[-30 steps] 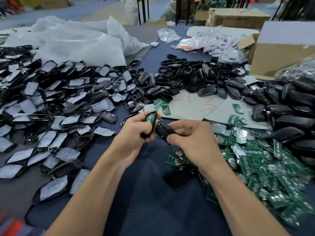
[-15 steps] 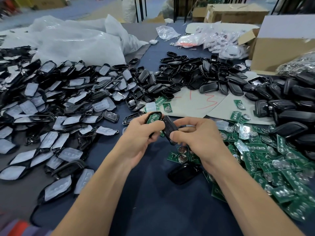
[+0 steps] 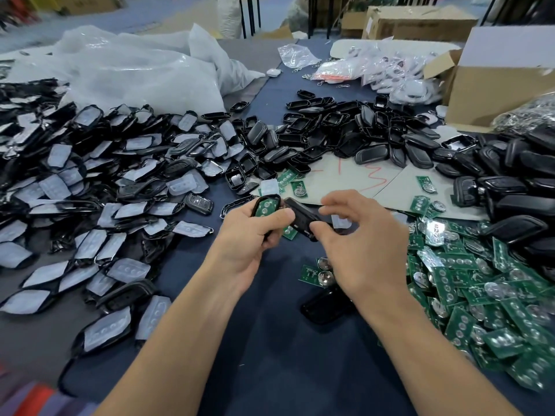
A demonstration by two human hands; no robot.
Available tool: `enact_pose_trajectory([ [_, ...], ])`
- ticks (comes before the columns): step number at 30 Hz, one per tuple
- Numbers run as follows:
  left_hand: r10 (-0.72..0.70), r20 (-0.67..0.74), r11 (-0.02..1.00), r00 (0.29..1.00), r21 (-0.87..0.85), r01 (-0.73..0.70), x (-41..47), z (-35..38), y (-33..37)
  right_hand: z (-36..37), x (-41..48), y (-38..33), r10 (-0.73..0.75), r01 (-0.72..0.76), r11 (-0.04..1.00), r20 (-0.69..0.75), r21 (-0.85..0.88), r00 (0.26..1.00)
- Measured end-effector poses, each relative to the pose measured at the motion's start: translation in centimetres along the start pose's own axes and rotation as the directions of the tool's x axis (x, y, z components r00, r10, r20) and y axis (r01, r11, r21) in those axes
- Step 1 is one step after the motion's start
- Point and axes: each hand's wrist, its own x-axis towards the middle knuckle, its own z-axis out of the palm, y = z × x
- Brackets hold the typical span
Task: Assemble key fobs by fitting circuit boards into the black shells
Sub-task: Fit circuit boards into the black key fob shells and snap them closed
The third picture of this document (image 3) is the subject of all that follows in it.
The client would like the person's left hand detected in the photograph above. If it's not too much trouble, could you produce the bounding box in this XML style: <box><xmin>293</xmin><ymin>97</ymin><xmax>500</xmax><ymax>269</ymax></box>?
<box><xmin>206</xmin><ymin>197</ymin><xmax>296</xmax><ymax>295</ymax></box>

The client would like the pile of black shell halves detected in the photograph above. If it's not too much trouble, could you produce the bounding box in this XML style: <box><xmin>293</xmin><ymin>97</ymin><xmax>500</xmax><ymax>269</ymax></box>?
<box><xmin>221</xmin><ymin>89</ymin><xmax>469</xmax><ymax>200</ymax></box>

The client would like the brown cardboard box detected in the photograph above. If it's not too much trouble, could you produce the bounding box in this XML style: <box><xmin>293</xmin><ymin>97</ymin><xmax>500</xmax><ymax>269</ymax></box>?
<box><xmin>362</xmin><ymin>4</ymin><xmax>480</xmax><ymax>42</ymax></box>

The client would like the pile of shells with pads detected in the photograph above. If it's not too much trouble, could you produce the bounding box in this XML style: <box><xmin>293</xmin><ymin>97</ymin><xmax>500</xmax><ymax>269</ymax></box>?
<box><xmin>0</xmin><ymin>77</ymin><xmax>253</xmax><ymax>356</ymax></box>

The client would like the tan cardboard box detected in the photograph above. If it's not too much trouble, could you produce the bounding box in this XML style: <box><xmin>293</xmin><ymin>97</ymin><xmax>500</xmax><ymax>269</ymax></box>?
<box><xmin>52</xmin><ymin>0</ymin><xmax>118</xmax><ymax>16</ymax></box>

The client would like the person's left forearm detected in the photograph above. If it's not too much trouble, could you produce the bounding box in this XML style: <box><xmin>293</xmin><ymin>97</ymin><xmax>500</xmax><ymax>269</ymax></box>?
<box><xmin>95</xmin><ymin>277</ymin><xmax>248</xmax><ymax>416</ymax></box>

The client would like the black metal table frame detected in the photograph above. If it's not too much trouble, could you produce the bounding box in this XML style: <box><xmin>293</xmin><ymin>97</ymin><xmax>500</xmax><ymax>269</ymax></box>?
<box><xmin>236</xmin><ymin>0</ymin><xmax>348</xmax><ymax>38</ymax></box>

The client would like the lone glossy black shell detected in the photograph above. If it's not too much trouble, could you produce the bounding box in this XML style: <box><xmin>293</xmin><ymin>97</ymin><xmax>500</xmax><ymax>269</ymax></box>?
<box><xmin>299</xmin><ymin>285</ymin><xmax>357</xmax><ymax>326</ymax></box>

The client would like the person's right hand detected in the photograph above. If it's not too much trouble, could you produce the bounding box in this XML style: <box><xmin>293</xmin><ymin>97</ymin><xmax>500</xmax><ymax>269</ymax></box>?
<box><xmin>309</xmin><ymin>188</ymin><xmax>410</xmax><ymax>324</ymax></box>

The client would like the white sack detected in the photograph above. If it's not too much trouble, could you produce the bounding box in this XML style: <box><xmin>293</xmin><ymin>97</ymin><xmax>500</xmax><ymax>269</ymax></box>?
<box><xmin>217</xmin><ymin>0</ymin><xmax>242</xmax><ymax>40</ymax></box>

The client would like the person's right forearm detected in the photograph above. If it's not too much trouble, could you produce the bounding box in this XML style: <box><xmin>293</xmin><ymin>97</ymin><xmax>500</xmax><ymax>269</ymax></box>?
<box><xmin>360</xmin><ymin>290</ymin><xmax>521</xmax><ymax>416</ymax></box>

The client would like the large white plastic bag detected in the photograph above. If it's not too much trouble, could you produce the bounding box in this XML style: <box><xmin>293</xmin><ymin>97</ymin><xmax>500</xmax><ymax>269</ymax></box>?
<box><xmin>0</xmin><ymin>24</ymin><xmax>265</xmax><ymax>116</ymax></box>

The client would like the pile of assembled black fobs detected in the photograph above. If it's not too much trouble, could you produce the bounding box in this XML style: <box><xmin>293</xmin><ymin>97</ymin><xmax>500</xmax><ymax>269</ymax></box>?
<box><xmin>434</xmin><ymin>125</ymin><xmax>555</xmax><ymax>278</ymax></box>

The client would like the heap of clear parts bags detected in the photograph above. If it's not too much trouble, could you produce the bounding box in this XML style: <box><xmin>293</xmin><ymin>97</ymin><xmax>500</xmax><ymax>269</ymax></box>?
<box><xmin>362</xmin><ymin>46</ymin><xmax>443</xmax><ymax>106</ymax></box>

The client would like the large open cardboard box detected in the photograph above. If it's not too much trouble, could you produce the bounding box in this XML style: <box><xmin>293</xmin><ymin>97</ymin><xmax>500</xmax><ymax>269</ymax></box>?
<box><xmin>425</xmin><ymin>25</ymin><xmax>555</xmax><ymax>131</ymax></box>

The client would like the red blue striped bag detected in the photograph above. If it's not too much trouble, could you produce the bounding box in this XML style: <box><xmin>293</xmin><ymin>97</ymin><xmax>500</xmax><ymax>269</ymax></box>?
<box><xmin>0</xmin><ymin>377</ymin><xmax>97</xmax><ymax>416</ymax></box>

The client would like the clear bag of metal parts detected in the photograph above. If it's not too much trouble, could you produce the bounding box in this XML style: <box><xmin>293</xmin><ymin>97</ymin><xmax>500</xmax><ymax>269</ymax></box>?
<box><xmin>494</xmin><ymin>91</ymin><xmax>555</xmax><ymax>137</ymax></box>

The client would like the small crumpled clear plastic bag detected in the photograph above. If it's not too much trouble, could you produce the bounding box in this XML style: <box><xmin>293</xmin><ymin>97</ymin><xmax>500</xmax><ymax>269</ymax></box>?
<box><xmin>277</xmin><ymin>43</ymin><xmax>322</xmax><ymax>71</ymax></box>

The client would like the clear bag with red label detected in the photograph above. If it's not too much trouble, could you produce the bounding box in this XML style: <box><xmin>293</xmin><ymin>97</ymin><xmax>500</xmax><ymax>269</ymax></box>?
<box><xmin>310</xmin><ymin>58</ymin><xmax>367</xmax><ymax>85</ymax></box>

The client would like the pile of green circuit boards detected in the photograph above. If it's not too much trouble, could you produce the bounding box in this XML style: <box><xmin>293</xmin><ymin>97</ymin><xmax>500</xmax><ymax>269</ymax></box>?
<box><xmin>276</xmin><ymin>169</ymin><xmax>555</xmax><ymax>395</ymax></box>

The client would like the black shell cover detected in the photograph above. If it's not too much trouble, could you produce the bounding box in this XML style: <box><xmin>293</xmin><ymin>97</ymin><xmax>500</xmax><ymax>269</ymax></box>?
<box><xmin>282</xmin><ymin>196</ymin><xmax>335</xmax><ymax>242</ymax></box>

